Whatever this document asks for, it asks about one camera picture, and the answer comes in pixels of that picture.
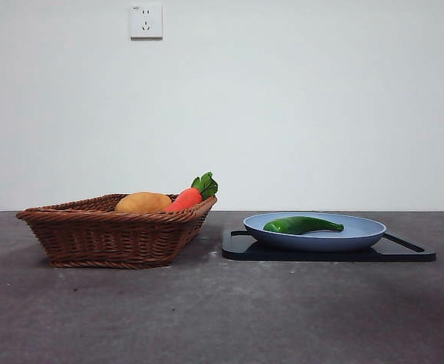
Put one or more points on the orange toy carrot green leaves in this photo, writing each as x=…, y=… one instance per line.
x=185, y=199

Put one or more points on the blue round plate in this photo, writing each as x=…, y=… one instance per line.
x=320, y=242

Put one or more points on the white wall socket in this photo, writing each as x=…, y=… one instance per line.
x=145, y=22

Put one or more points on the yellow-brown potato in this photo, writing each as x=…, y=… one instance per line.
x=142, y=203

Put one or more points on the green chili pepper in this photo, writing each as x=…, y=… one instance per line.
x=297, y=224

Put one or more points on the brown wicker basket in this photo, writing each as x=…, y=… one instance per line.
x=108, y=239

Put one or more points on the black flat tray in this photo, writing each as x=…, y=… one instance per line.
x=320, y=256

